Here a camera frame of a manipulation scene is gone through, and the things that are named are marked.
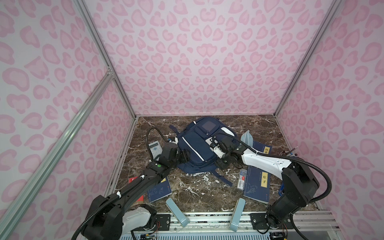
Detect navy blue student backpack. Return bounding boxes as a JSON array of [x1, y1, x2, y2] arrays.
[[169, 117, 240, 187]]

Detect right teal stand block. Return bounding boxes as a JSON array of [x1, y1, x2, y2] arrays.
[[229, 198, 246, 232]]

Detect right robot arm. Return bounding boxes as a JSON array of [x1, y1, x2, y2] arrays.
[[213, 145, 332, 234]]

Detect teal stand block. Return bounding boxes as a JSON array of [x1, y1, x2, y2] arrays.
[[166, 198, 190, 228], [229, 198, 246, 232]]

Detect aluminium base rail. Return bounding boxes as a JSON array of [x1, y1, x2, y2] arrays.
[[153, 211, 344, 240]]

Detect grey pocket calculator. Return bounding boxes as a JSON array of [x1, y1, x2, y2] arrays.
[[149, 141, 163, 161]]

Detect teal pencil pouch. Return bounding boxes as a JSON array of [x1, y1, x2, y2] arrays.
[[240, 130, 254, 147]]

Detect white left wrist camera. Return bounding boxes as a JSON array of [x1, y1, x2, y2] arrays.
[[168, 137, 179, 144]]

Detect left teal stand block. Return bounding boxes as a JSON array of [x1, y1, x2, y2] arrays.
[[166, 198, 190, 228]]

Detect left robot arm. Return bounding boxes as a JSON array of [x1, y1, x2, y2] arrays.
[[72, 143, 190, 240]]

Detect navy book yellow label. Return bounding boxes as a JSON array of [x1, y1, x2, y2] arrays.
[[253, 141, 272, 154]]

